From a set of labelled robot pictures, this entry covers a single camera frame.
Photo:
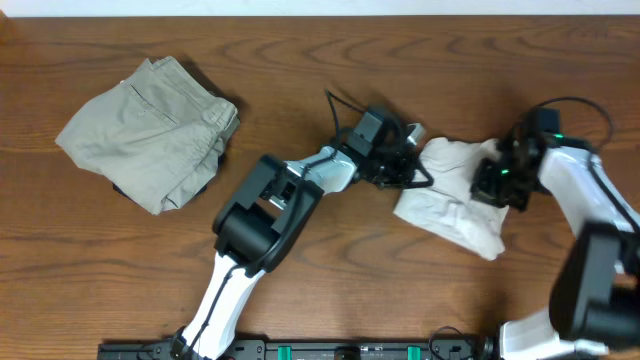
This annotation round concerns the folded khaki shorts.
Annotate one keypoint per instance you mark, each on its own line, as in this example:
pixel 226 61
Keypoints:
pixel 158 135

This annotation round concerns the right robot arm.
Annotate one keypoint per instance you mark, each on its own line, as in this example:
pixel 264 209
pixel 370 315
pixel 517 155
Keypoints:
pixel 588 315

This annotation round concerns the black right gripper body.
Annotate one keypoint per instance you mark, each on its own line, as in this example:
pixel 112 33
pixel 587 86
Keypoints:
pixel 506 185

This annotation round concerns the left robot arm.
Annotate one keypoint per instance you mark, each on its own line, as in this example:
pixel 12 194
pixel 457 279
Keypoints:
pixel 258 227

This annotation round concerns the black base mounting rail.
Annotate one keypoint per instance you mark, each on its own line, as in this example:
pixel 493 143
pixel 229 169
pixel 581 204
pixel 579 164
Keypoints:
pixel 440 348

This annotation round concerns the white t-shirt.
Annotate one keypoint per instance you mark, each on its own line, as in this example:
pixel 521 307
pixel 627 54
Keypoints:
pixel 446 208

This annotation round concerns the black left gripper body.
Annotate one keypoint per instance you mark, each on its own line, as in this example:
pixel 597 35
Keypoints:
pixel 385 167

